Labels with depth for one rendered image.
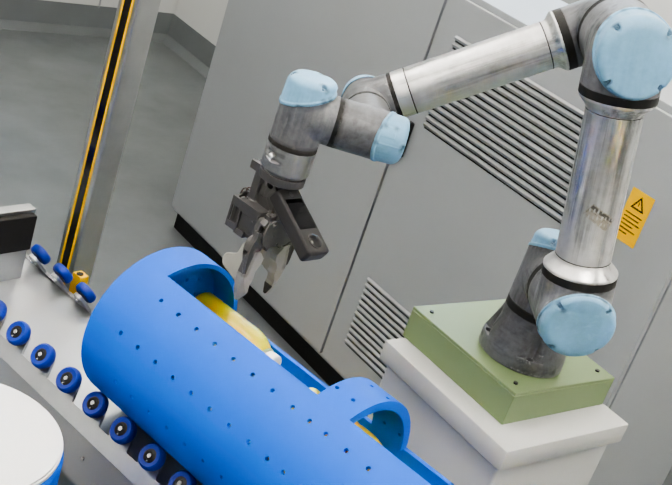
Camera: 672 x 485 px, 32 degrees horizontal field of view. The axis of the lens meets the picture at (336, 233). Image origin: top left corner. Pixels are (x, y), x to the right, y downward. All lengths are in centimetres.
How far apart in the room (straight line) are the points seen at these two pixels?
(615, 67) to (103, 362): 90
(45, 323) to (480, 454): 84
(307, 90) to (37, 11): 518
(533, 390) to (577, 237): 30
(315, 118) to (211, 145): 291
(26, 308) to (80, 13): 473
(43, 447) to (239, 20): 290
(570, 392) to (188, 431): 67
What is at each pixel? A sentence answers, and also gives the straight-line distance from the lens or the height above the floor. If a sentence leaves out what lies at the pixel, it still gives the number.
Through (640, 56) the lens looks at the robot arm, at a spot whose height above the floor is 180.
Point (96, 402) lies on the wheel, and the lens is 201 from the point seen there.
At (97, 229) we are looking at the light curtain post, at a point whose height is 92.
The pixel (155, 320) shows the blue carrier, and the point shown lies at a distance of 185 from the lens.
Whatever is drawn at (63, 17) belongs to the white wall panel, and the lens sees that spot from 688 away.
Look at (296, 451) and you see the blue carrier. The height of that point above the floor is 117.
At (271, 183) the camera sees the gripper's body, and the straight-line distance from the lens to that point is 174.
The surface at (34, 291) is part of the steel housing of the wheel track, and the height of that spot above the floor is 93.
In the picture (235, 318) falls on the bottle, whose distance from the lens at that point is 201.
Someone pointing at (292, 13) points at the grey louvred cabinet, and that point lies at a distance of 422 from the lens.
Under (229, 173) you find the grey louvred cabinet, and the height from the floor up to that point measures 40.
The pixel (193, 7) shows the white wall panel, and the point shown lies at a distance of 706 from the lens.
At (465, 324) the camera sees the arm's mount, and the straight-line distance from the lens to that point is 209.
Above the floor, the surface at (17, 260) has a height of 97.
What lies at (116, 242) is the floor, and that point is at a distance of 466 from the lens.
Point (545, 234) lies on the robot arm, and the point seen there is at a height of 144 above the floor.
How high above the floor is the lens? 211
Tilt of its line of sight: 23 degrees down
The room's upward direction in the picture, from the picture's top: 19 degrees clockwise
